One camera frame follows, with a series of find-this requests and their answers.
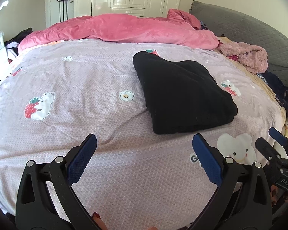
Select black printed sweatshirt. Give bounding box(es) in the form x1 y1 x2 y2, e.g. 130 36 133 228
133 51 238 135

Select dark clothes pile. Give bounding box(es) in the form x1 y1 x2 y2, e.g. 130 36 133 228
4 28 33 63

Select operator hand fingertips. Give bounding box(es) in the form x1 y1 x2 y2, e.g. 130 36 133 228
92 211 164 230

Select dark navy garment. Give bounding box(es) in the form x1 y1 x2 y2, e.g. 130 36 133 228
263 71 288 110

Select grey quilted headboard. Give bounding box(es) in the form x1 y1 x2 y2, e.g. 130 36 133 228
189 1 288 87

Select light pink fuzzy garment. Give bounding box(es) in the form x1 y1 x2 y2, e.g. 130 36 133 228
218 42 268 74

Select pink strawberry bear bedsheet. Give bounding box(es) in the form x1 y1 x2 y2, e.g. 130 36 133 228
0 39 286 229

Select pink plush blanket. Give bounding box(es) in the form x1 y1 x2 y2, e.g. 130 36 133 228
18 9 218 51

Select white door with bags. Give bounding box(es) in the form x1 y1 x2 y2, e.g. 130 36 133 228
45 0 74 28

